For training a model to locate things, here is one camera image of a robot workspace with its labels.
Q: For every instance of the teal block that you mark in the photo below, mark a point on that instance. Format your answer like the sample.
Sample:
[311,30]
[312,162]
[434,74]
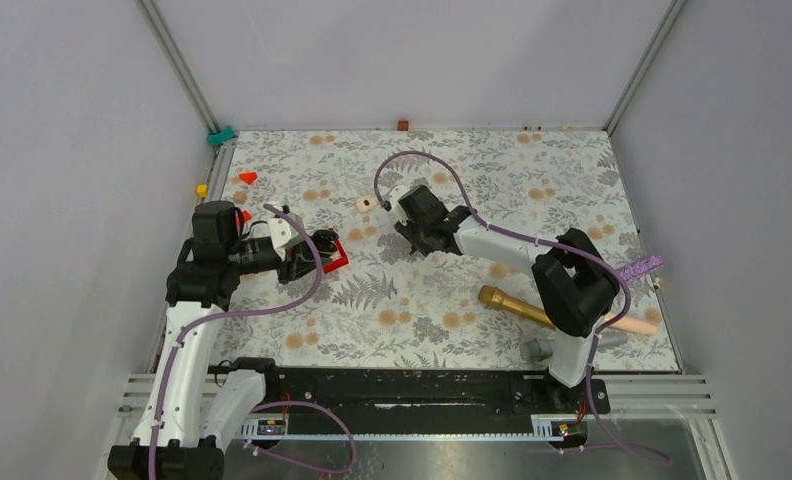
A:
[222,136]

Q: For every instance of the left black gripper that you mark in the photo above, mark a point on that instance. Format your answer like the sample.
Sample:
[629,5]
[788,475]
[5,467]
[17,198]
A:
[298,261]

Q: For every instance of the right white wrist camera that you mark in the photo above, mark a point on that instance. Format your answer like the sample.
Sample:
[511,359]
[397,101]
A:
[391,203]

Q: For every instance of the pink earbud charging case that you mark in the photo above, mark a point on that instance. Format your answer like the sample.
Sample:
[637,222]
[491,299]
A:
[366,204]

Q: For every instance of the red triangular block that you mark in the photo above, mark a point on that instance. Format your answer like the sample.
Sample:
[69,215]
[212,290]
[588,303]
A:
[248,177]

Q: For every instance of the grey microphone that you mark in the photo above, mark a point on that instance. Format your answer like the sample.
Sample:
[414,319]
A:
[542,350]

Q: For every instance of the purple glitter microphone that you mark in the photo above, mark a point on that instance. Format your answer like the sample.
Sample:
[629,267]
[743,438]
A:
[640,268]

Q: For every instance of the gold microphone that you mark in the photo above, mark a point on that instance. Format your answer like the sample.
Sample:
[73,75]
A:
[493,297]

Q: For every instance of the red box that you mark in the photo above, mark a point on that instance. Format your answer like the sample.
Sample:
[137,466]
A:
[340,260]

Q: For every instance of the floral table mat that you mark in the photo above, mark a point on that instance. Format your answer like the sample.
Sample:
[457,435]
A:
[391,308]

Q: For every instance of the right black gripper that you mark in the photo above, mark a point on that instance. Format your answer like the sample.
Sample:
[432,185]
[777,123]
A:
[408,234]

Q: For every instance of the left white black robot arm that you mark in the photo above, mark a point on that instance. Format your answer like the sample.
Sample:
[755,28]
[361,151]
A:
[177,437]

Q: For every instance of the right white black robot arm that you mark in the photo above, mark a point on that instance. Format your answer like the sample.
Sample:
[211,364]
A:
[575,286]

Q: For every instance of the pink microphone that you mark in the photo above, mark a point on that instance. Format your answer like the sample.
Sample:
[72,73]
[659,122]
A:
[649,325]

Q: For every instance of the black earbud case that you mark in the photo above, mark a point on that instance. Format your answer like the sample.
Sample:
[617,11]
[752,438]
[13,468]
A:
[325,241]

